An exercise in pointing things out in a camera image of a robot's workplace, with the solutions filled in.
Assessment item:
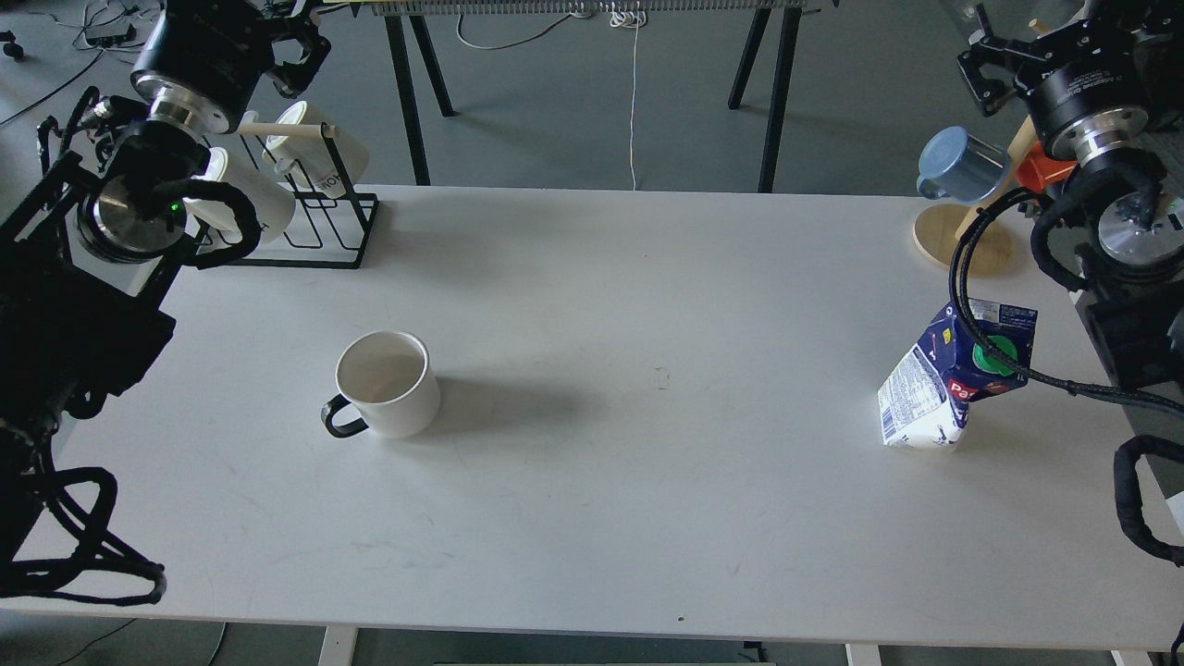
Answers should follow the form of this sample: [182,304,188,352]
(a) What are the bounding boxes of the white hanging cord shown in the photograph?
[609,7,646,191]

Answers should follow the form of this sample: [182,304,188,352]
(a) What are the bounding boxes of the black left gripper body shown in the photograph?
[130,1,300,126]

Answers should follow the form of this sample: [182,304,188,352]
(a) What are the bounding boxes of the black floor cables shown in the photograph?
[0,0,167,130]

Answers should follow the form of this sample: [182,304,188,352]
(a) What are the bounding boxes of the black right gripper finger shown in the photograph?
[955,33,1015,117]

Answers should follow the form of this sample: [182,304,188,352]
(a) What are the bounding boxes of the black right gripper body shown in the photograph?
[1004,1,1150,140]

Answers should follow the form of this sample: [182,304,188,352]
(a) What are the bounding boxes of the white ribbed mug front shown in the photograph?
[184,148,297,246]

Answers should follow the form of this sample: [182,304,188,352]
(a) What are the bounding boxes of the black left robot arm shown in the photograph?
[1,1,332,607]

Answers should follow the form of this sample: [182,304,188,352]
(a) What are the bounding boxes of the blue white milk carton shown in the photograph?
[877,302,1028,452]

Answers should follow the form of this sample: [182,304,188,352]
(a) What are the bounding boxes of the white ribbed mug rear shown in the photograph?
[260,100,371,199]

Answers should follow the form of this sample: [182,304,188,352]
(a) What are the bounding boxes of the orange mug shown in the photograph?
[1015,141,1077,192]

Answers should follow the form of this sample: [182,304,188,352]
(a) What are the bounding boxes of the black trestle table legs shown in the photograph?
[384,0,804,193]

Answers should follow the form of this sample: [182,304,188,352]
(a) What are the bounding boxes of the wooden mug tree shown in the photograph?
[912,119,1036,268]

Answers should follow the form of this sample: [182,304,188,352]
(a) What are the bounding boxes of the white ribbed mug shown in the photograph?
[260,100,371,199]
[184,148,297,246]

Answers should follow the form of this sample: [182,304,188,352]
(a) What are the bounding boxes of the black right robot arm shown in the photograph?
[948,1,1182,417]

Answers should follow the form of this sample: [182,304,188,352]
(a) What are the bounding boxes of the blue mug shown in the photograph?
[915,126,1012,204]

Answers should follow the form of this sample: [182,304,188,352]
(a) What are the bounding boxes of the black wire mug rack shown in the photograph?
[202,122,380,269]

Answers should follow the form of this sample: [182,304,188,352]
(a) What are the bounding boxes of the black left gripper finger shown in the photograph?
[270,17,332,100]

